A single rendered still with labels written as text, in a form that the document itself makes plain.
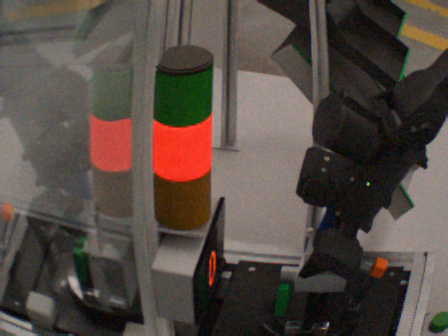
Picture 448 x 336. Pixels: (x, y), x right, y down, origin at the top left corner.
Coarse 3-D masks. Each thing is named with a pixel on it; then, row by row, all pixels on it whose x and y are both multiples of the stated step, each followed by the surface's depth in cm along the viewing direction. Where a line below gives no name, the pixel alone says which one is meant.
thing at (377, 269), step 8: (368, 264) 133; (376, 264) 131; (384, 264) 132; (360, 272) 132; (368, 272) 132; (376, 272) 131; (368, 280) 133; (360, 288) 135; (368, 288) 134; (360, 296) 134; (352, 304) 135
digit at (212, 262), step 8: (216, 232) 112; (216, 240) 112; (216, 248) 113; (208, 256) 109; (216, 256) 113; (208, 264) 109; (216, 264) 114; (208, 272) 110; (216, 272) 115; (208, 280) 110; (208, 288) 111; (208, 296) 111
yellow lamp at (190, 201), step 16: (160, 176) 104; (208, 176) 105; (160, 192) 105; (176, 192) 104; (192, 192) 105; (208, 192) 106; (160, 208) 106; (176, 208) 105; (192, 208) 106; (208, 208) 107; (176, 224) 106; (192, 224) 106
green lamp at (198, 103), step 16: (160, 80) 99; (176, 80) 98; (192, 80) 99; (208, 80) 100; (160, 96) 100; (176, 96) 99; (192, 96) 99; (208, 96) 101; (160, 112) 101; (176, 112) 100; (192, 112) 100; (208, 112) 102
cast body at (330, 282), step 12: (312, 240) 132; (312, 252) 130; (300, 264) 133; (288, 276) 134; (312, 276) 132; (324, 276) 132; (336, 276) 131; (300, 288) 133; (312, 288) 133; (324, 288) 133; (336, 288) 132
